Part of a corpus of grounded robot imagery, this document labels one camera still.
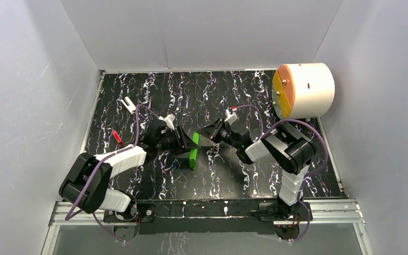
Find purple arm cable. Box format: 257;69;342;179
65;104;163;243
234;104;329;243

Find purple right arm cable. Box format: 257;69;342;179
234;104;329;243

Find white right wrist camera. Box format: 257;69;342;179
224;107;238;125

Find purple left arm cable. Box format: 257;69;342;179
65;104;163;243

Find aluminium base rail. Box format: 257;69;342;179
49;198;365;226

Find white cylinder with coloured face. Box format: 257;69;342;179
271;63;335;119

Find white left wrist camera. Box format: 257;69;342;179
158;114;175;130

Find small white plastic clip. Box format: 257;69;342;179
121;97;137;115

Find small red marker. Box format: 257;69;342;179
112;130;124;146

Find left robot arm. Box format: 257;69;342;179
59;118;198;221

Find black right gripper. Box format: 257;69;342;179
197;117;240;150

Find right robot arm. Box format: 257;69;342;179
197;119;318;220

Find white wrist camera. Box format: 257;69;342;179
158;114;175;130
224;107;238;125

